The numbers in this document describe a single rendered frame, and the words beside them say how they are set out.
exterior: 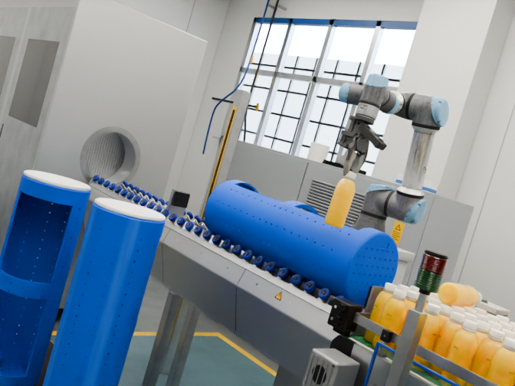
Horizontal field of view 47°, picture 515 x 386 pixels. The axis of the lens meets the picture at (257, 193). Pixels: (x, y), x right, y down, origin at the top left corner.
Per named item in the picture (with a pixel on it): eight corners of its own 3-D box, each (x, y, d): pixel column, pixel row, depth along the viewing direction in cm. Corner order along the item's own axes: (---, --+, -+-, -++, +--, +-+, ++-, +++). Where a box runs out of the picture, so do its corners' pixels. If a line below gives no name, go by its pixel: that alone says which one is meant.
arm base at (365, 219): (362, 231, 273) (369, 210, 272) (390, 241, 262) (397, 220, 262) (344, 227, 262) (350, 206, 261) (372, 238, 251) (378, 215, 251)
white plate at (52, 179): (22, 166, 257) (21, 169, 257) (26, 176, 232) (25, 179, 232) (86, 181, 269) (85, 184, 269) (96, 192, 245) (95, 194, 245)
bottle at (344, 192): (343, 230, 201) (362, 178, 200) (324, 224, 201) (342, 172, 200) (340, 229, 208) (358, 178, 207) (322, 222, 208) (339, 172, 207)
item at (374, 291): (375, 318, 213) (385, 286, 212) (381, 322, 211) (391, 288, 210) (359, 318, 206) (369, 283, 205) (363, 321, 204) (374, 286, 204)
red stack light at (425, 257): (427, 267, 159) (431, 253, 159) (447, 276, 154) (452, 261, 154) (414, 266, 155) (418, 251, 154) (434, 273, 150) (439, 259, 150)
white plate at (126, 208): (145, 219, 213) (144, 222, 213) (177, 217, 239) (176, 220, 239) (80, 197, 221) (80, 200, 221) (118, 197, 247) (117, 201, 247)
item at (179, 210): (179, 220, 313) (188, 191, 312) (183, 222, 310) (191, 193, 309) (163, 217, 306) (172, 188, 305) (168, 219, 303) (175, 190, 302)
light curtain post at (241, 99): (164, 369, 352) (244, 91, 341) (169, 374, 347) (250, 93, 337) (155, 369, 348) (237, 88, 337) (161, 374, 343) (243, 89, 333)
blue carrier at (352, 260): (244, 241, 287) (259, 184, 285) (385, 309, 221) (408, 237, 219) (196, 235, 268) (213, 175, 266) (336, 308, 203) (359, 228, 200)
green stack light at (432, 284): (421, 285, 159) (427, 268, 159) (442, 294, 154) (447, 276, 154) (408, 283, 155) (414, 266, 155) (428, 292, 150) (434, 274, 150)
